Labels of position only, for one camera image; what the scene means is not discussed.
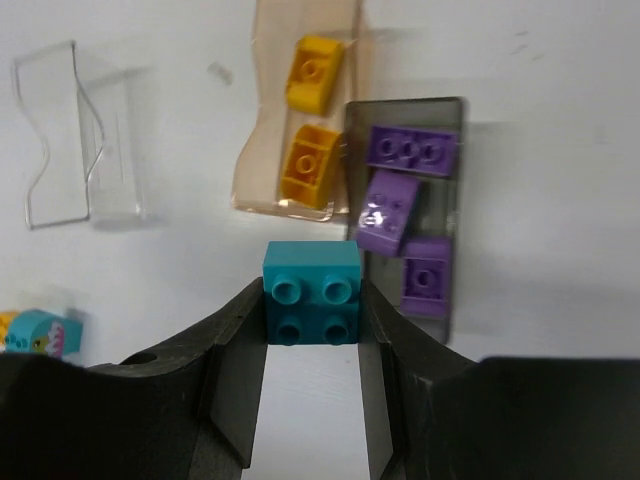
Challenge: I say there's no purple lego in grey bin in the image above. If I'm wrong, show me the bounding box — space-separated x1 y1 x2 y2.
366 125 460 178

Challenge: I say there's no teal lego brick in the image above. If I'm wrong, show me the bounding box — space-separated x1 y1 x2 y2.
5 309 83 358

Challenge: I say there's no amber plastic container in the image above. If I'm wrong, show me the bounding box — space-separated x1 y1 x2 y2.
231 1 369 222

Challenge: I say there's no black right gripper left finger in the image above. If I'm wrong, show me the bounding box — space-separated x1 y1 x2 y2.
1 279 268 479

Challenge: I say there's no clear plastic container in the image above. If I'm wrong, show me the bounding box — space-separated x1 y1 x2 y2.
11 40 153 232

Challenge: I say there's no yellow lego in amber bin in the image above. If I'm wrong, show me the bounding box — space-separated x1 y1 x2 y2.
279 124 342 210

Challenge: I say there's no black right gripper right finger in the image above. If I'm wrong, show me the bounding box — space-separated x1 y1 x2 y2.
358 281 639 479

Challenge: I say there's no yellow square lego brick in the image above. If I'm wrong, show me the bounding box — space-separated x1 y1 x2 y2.
0 310 20 351

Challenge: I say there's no yellow lego piece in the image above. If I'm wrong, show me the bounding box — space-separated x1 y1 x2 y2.
285 35 345 116

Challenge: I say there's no dark grey plastic container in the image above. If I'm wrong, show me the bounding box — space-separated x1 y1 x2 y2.
344 96 465 343

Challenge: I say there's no purple lego brick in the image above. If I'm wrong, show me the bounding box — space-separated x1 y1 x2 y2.
400 237 453 319

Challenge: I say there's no small teal lego plate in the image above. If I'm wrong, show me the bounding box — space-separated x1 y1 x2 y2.
262 241 361 346

